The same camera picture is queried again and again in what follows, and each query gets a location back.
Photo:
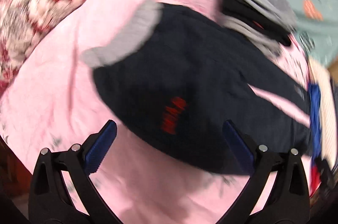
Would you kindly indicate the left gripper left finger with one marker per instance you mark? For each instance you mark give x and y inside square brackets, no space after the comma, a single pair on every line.
[49,199]

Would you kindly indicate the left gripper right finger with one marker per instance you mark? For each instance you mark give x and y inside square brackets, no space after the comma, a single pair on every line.
[288,201]

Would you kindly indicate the blue garment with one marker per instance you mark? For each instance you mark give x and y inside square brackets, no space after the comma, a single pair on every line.
[315,96]

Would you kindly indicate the bottom grey folded pants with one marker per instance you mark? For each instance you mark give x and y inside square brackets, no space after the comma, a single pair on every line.
[269,47]

